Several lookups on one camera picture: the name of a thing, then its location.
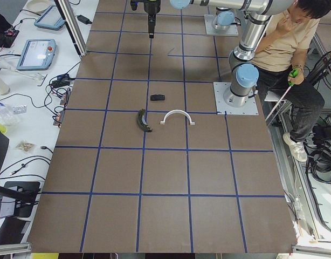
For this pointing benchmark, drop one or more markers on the black monitor stand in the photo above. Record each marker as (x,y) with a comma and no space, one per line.
(18,198)

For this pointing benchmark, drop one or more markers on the person in beige shirt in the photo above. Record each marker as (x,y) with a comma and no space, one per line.
(280,59)

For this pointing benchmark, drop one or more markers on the black brake pad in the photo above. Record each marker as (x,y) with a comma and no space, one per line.
(157,97)

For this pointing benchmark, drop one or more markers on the blue teach pendant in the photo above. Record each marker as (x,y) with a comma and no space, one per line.
(50,19)
(37,54)

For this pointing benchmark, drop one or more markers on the white round plate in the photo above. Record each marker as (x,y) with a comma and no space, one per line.
(38,6)

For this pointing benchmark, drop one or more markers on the white curved plastic clamp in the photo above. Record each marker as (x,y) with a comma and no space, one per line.
(177,113)

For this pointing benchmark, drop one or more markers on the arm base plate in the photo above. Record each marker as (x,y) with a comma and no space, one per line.
(229,104)
(214,29)

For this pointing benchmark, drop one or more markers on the olive curved brake shoe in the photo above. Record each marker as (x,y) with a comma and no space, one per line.
(142,122)

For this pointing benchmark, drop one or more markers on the aluminium frame post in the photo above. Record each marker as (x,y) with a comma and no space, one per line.
(72,26)

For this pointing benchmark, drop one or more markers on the clear plastic water bottle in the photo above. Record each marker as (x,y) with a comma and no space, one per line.
(7,115)

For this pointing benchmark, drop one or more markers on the green handled grabber stick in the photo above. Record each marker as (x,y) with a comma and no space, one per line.
(281,98)

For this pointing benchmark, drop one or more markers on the black power adapter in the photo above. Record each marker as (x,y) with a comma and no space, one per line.
(84,19)

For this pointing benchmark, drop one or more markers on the far blue teach pendant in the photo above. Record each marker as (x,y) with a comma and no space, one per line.
(50,19)

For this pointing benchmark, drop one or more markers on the near blue teach pendant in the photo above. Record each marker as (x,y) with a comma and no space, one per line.
(37,54)

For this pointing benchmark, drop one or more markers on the small bag of screws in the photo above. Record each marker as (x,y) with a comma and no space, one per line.
(25,146)

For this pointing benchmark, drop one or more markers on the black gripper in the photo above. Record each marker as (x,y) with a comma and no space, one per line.
(152,7)

